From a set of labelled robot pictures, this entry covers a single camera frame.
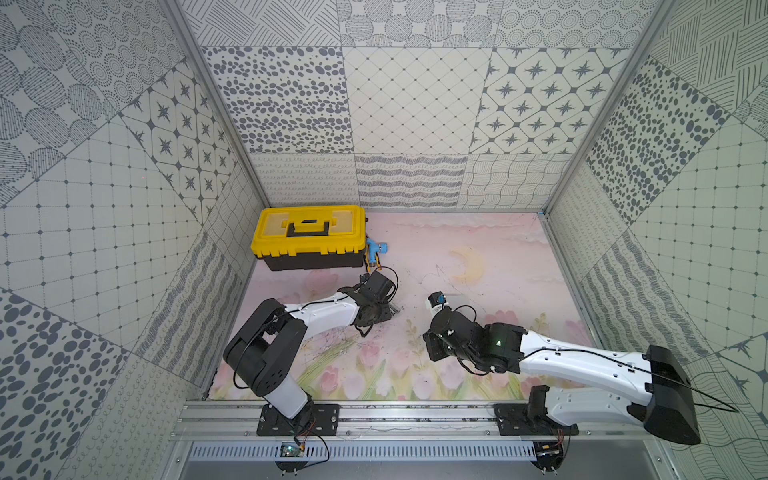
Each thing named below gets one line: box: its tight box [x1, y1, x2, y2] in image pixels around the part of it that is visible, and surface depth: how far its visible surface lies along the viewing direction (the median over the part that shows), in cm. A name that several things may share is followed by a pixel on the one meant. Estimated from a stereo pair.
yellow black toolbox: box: [251, 205, 367, 271], surface depth 95 cm
